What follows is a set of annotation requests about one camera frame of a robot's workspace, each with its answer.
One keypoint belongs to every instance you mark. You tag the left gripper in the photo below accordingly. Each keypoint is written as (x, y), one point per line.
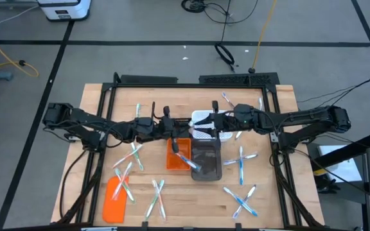
(167, 128)

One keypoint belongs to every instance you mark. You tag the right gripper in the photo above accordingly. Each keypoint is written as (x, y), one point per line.
(225, 122)

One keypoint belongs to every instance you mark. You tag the blue toothbrush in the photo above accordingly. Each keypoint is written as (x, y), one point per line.
(240, 201)
(238, 135)
(241, 167)
(188, 162)

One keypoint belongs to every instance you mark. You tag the purple toothbrush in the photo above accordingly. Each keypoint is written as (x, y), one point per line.
(227, 99)
(249, 157)
(260, 104)
(250, 193)

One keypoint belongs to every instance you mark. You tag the smoky grey transparent bin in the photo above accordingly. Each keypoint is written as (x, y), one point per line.
(209, 173)

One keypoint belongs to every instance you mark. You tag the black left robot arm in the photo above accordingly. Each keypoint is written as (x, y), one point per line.
(85, 120)

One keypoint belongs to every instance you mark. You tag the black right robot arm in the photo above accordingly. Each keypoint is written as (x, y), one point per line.
(300, 118)

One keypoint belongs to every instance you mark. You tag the white plastic slotted basket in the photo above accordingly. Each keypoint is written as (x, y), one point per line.
(201, 114)

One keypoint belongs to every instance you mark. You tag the orange plastic slotted basket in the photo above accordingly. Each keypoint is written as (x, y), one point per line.
(172, 162)

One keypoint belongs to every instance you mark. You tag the black perforated panel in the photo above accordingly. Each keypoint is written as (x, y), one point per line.
(236, 79)

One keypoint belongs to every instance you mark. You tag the black flat panel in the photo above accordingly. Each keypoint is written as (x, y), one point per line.
(149, 79)

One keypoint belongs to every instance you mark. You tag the flat orange plastic lid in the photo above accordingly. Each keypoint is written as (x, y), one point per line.
(111, 211)

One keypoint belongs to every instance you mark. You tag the black yellow tool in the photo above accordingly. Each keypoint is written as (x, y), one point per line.
(328, 184)

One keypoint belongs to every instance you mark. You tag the white sheet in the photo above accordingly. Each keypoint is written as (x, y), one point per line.
(342, 170)

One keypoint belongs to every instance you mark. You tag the black diagonal beam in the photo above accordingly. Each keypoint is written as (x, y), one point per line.
(348, 153)

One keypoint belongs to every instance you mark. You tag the white grey box appliance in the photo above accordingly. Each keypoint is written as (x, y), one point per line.
(64, 9)

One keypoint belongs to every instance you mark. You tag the black curved frame hook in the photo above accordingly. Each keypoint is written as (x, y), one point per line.
(116, 77)

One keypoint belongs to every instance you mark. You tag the silver metal frame bracket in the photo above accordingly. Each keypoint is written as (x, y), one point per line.
(98, 229)
(273, 229)

